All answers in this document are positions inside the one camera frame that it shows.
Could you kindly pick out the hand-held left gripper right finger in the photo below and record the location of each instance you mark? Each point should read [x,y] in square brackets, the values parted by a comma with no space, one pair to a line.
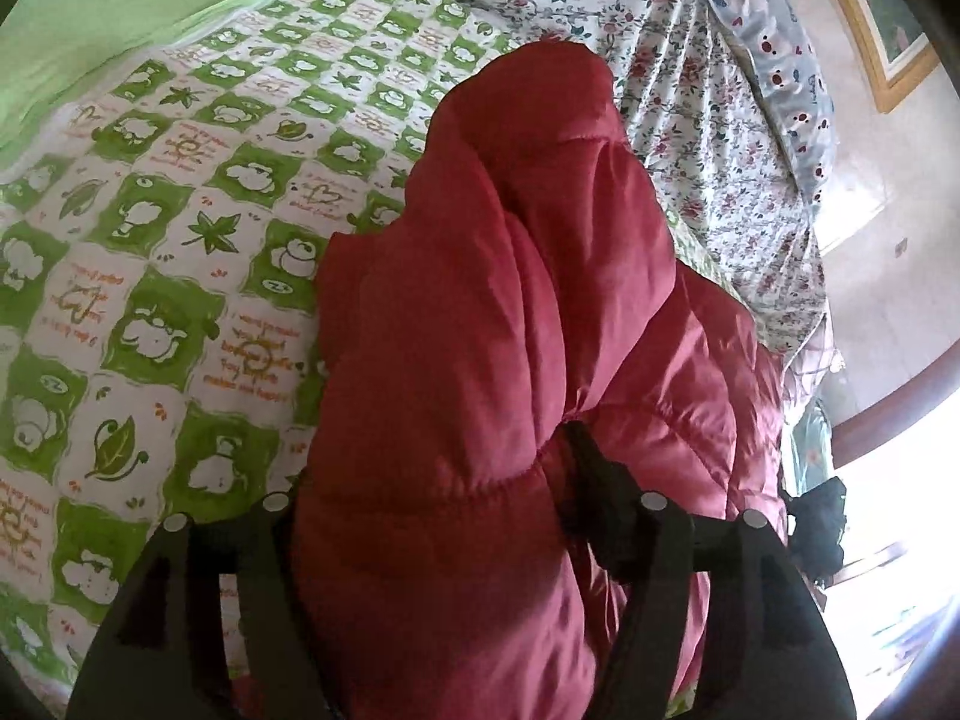
[600,495]

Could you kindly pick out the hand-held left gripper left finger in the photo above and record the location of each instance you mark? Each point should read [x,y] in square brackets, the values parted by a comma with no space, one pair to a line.
[255,547]

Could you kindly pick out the red quilted jacket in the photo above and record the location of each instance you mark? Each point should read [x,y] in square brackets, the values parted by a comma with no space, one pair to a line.
[487,315]

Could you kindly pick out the dark cloth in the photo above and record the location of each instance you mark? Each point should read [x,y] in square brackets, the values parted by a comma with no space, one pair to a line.
[817,525]

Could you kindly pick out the green printed bed sheet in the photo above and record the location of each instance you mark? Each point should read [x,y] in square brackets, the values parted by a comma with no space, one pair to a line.
[150,240]

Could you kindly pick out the blue printed pillow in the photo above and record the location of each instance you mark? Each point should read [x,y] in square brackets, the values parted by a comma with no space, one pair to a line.
[787,75]

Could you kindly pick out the gold framed picture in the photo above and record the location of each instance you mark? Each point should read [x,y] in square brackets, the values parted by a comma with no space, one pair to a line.
[877,52]

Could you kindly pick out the plain green cloth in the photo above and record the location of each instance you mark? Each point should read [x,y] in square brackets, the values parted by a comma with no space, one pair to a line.
[112,30]

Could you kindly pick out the dark wooden rail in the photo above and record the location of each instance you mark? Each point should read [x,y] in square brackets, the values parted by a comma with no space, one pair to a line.
[885,427]

